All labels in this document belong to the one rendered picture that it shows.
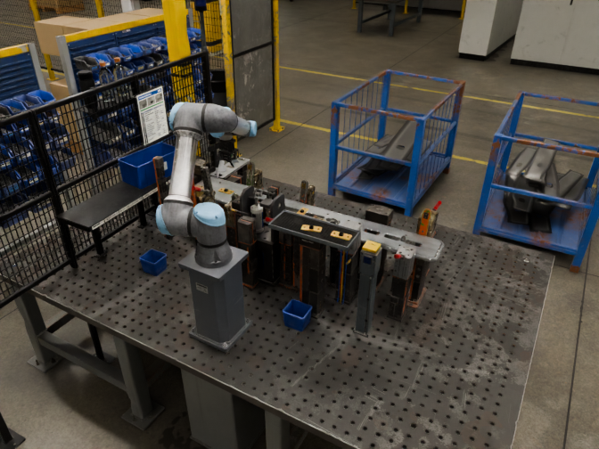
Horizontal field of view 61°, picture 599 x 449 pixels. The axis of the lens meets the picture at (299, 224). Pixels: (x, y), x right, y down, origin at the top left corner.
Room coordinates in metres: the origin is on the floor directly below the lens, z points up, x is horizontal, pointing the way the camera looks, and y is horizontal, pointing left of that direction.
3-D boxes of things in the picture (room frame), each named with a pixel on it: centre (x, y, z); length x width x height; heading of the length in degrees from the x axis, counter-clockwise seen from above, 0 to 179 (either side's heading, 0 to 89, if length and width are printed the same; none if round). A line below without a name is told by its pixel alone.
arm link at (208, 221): (1.66, 0.35, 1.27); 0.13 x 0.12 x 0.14; 82
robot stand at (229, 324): (1.66, 0.35, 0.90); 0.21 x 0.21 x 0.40; 61
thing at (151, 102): (2.76, 0.84, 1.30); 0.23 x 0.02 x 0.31; 152
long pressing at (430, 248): (2.19, -0.03, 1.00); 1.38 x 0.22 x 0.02; 62
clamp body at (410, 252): (1.77, -0.46, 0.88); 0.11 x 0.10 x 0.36; 152
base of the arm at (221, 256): (1.66, 0.35, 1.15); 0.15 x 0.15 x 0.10
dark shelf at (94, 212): (2.44, 0.88, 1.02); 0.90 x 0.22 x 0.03; 152
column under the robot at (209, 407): (1.66, 0.35, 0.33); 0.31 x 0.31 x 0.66; 61
